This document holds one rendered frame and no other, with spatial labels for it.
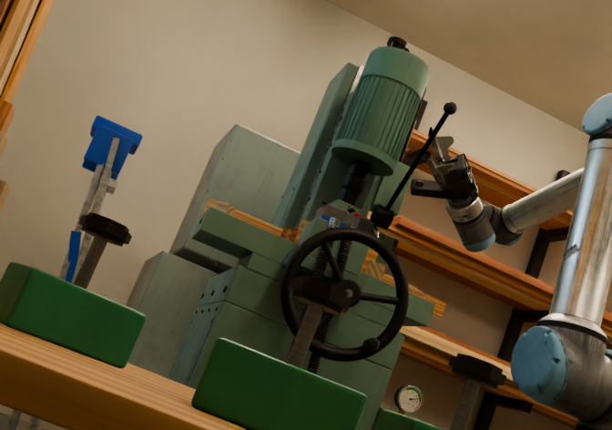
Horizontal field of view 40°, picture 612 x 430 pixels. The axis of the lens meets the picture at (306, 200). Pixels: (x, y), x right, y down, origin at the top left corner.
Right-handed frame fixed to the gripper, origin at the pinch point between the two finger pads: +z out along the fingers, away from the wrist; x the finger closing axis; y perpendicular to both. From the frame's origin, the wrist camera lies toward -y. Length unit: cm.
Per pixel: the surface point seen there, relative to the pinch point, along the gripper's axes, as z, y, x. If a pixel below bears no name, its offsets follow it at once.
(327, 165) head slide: 0.7, -28.7, -3.4
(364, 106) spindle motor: 13.2, -12.4, -5.2
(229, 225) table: 16, -42, 36
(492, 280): -183, -36, -153
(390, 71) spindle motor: 16.9, -4.0, -12.0
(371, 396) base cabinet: -30, -24, 54
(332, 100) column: 7.8, -26.4, -25.7
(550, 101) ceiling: -154, 14, -261
